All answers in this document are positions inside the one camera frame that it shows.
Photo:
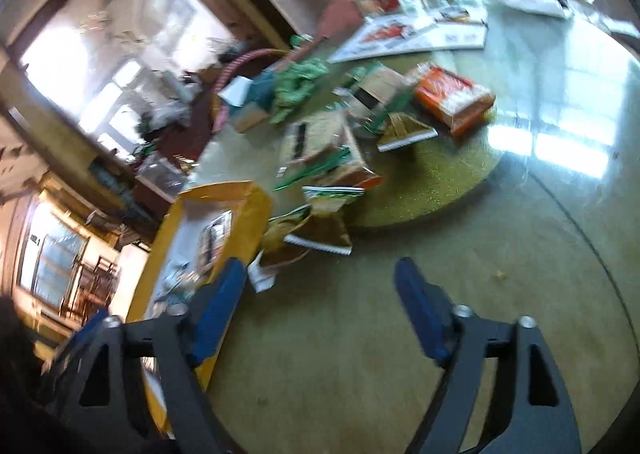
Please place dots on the green plastic bag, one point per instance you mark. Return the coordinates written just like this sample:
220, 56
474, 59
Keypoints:
295, 84

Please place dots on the white flat box red print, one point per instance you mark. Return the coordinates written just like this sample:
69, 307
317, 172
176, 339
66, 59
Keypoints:
400, 37

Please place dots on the yellow cardboard box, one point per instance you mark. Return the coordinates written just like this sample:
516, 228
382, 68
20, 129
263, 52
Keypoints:
250, 214

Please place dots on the orange snack box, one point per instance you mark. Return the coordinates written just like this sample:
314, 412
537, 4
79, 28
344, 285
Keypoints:
450, 99

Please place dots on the wooden chairs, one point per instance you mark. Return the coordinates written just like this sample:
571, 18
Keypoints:
90, 284

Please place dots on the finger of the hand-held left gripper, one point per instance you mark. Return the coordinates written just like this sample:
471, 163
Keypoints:
62, 356

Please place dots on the pile of snack packets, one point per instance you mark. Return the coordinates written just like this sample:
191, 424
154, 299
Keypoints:
325, 134

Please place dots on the clear glass jar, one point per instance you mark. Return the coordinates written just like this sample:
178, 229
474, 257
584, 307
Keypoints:
160, 174

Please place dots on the dark wooden cabinet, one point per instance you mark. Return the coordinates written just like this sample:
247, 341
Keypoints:
185, 134

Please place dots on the pink round basket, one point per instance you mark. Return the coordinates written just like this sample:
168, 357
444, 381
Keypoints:
245, 58

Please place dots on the teal bag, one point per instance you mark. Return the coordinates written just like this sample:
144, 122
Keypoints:
260, 90

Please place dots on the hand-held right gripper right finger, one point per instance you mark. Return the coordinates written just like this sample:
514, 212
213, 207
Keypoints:
422, 314

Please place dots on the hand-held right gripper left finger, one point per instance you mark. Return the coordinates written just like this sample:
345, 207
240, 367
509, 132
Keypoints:
220, 314

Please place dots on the small white box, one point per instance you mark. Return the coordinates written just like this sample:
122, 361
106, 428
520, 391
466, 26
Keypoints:
235, 89

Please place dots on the black white printed packet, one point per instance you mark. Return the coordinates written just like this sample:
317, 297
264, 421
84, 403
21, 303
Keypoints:
216, 236

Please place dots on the small brown cardboard box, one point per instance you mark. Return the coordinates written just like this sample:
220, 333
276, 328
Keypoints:
250, 118

